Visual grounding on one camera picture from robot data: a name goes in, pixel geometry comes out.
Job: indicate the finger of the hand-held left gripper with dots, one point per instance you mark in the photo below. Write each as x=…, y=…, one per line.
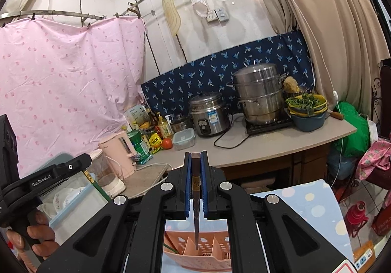
x=70, y=166

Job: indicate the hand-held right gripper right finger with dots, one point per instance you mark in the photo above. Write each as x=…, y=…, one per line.
x=205, y=187

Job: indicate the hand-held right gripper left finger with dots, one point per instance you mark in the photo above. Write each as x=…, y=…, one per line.
x=186, y=187

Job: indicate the dark brown chopstick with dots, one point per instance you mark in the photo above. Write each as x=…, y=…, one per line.
x=195, y=187

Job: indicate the green patterned chopstick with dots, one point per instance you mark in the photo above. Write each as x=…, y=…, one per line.
x=91, y=181

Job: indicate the pink perforated utensil basket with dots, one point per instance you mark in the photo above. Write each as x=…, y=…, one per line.
x=213, y=248

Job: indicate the person's left hand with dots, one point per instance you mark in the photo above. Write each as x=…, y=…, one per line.
x=41, y=236

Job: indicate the floral white bowl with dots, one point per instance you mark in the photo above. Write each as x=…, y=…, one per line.
x=65, y=197

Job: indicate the white dish drainer blue lid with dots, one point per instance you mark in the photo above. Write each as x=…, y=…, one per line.
x=81, y=199

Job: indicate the white blender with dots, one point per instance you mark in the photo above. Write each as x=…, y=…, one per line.
x=107, y=181

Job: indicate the clear food container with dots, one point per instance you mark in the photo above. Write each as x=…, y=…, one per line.
x=183, y=139

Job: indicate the red tomato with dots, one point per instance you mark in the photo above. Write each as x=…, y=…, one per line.
x=167, y=143

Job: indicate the pink electric kettle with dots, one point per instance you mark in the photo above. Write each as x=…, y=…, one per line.
x=117, y=151

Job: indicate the yellow snack packet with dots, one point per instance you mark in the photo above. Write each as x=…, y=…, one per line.
x=155, y=141

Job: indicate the green can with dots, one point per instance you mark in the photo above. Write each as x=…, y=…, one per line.
x=139, y=146

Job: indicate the yellow pump bottle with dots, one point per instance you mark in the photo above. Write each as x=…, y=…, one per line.
x=166, y=128

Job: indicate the small steel pot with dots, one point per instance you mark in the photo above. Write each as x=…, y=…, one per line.
x=180, y=123

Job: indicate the steel rice cooker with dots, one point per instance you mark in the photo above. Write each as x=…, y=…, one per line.
x=210, y=114

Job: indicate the dark sauce bottle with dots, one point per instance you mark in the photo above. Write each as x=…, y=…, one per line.
x=150, y=117

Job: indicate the white carton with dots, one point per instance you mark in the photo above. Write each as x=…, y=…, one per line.
x=134, y=114

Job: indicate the black induction cooker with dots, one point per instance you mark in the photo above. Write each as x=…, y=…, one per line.
x=268, y=128

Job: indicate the pink dotted sheet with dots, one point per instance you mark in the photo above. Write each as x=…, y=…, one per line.
x=70, y=77

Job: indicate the blue planet tablecloth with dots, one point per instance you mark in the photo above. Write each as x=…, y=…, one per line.
x=305, y=199

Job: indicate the stainless steamer pot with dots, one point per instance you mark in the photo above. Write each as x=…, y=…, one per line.
x=259, y=93

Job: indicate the blue floral cloth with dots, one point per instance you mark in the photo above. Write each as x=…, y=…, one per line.
x=213, y=71

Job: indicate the blue basin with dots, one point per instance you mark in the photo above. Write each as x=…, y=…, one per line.
x=308, y=123

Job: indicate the green leafy vegetables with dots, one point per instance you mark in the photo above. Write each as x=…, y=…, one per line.
x=304, y=100

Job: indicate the brown ginger root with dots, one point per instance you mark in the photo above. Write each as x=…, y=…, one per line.
x=291, y=84

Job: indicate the metal curtain rod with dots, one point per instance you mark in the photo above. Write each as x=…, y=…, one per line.
x=61, y=13

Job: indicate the green bag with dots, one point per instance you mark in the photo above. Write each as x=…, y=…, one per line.
x=354, y=129

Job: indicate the white power strip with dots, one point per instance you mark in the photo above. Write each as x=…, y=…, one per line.
x=365, y=254

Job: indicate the pale hanging cutting board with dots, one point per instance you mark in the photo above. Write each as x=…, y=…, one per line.
x=171, y=13

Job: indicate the pink printed cloth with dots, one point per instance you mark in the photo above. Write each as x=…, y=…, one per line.
x=377, y=157

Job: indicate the red bag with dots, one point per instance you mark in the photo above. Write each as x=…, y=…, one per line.
x=381, y=222

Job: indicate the beige curtain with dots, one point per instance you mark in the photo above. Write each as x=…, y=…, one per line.
x=330, y=32

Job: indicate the dark metal chair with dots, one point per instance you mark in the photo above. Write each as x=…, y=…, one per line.
x=383, y=83

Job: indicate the wall socket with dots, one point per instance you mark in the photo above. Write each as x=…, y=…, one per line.
x=217, y=15

